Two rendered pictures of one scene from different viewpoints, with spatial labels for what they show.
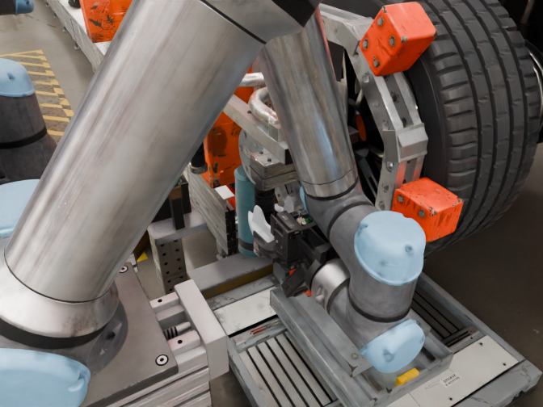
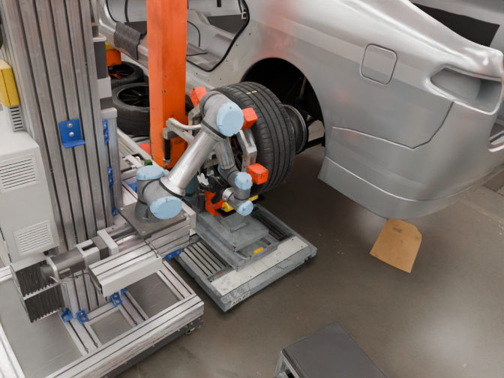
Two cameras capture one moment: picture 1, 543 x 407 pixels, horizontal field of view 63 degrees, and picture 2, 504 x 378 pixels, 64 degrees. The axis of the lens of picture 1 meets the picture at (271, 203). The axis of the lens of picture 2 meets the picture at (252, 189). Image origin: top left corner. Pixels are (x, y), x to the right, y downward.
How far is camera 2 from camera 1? 130 cm
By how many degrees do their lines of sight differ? 14
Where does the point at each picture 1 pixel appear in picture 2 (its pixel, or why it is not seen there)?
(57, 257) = (181, 178)
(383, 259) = (241, 183)
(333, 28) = not seen: hidden behind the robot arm
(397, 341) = (246, 205)
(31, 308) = (175, 189)
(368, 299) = (238, 194)
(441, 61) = (259, 126)
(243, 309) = not seen: hidden behind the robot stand
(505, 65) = (281, 125)
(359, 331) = (236, 204)
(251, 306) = not seen: hidden behind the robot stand
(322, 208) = (225, 172)
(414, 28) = (250, 117)
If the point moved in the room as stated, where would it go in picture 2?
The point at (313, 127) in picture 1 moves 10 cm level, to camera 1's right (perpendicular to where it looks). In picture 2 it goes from (223, 151) to (245, 151)
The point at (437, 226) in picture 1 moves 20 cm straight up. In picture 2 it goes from (260, 178) to (265, 145)
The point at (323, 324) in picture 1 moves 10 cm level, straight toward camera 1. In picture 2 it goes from (220, 232) to (220, 242)
